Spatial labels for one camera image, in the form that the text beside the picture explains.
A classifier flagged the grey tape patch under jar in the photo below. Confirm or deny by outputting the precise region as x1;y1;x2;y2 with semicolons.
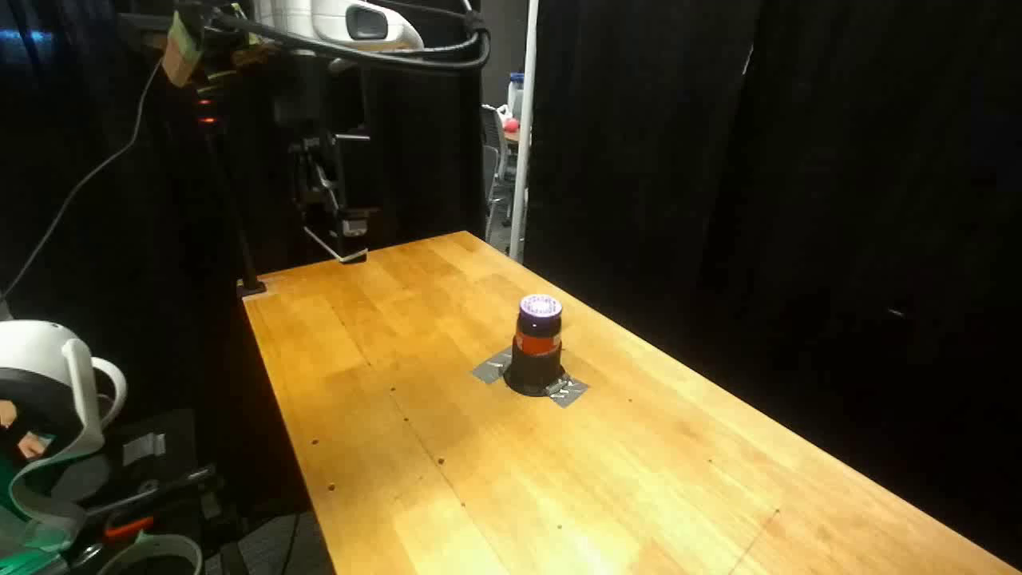
474;349;589;408

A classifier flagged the dark jar with purple lid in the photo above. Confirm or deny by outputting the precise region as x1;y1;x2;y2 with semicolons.
504;292;564;397

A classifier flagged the white vertical pole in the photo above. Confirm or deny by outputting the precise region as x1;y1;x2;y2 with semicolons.
508;0;541;260

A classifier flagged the black clamped camera mount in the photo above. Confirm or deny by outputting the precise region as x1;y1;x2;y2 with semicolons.
286;129;374;266

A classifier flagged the black clamp with orange handles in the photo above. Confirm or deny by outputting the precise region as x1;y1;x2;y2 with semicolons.
63;466;218;575

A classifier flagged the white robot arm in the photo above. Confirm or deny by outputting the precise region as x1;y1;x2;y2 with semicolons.
250;0;492;74

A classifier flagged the white cable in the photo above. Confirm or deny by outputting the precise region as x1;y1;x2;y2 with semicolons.
0;60;170;302

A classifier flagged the roll of tape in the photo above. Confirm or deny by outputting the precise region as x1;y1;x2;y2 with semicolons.
98;533;204;575

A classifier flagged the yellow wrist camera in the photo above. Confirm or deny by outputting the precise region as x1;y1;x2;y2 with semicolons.
158;10;207;87

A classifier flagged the black tripod stand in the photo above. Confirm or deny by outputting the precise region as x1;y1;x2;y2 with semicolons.
196;87;266;296

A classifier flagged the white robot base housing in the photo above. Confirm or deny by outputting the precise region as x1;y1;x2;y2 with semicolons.
0;319;127;517

